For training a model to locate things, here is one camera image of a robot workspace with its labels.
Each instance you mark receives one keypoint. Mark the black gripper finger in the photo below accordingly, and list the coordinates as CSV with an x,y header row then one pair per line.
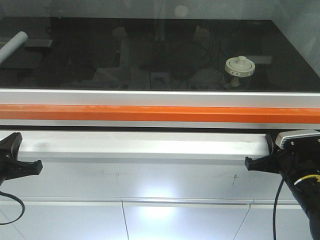
x,y
9,147
268,164
271,142
17,169

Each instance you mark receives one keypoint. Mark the glass jar with cream lid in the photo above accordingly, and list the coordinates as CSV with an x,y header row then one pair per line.
x,y
238,72

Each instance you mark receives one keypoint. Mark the fume hood sash with orange bar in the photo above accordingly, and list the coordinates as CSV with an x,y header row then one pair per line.
x,y
160,64

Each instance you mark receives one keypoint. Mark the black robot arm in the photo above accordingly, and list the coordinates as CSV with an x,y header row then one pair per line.
x,y
295,155

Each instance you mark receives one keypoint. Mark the white fume hood base cabinet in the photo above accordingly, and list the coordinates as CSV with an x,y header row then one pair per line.
x,y
148,185

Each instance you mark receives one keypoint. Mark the white rolled paper tube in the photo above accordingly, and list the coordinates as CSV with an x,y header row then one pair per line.
x,y
12,45

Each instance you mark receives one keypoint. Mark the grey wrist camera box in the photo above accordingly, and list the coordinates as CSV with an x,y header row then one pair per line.
x,y
299,140

